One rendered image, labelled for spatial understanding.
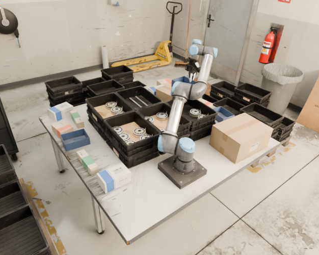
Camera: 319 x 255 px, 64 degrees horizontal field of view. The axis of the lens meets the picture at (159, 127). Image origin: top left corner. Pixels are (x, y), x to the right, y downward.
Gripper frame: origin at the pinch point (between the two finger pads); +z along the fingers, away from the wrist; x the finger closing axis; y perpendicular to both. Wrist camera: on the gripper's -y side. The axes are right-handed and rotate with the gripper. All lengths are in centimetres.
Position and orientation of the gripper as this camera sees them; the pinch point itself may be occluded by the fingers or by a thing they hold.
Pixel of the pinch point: (191, 81)
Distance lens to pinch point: 233.5
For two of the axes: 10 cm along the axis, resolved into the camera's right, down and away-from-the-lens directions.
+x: -8.0, 2.3, -5.6
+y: -5.9, -4.7, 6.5
